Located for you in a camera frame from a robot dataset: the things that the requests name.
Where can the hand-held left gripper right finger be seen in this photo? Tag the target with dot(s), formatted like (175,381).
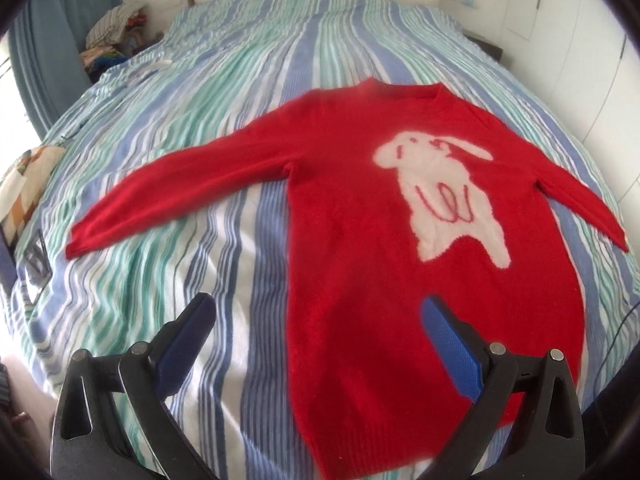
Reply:
(450,345)

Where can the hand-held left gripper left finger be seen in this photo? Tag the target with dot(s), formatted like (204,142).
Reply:
(182,345)

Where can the red sweater with white animal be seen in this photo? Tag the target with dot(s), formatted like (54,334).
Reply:
(360,260)

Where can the pile of folded clothes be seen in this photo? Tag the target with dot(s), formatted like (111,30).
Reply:
(115,25)

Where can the black flat device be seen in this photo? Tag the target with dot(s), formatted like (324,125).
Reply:
(37,260)

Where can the patterned cushion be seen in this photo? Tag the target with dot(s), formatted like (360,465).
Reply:
(25,185)

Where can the striped bed sheet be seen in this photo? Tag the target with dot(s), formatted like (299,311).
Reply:
(200,110)

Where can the dark wooden nightstand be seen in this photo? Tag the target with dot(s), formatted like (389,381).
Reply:
(485,47)

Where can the blue curtain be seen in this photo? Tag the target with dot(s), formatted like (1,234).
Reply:
(45,50)

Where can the white wardrobe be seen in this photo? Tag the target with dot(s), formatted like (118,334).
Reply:
(575,35)

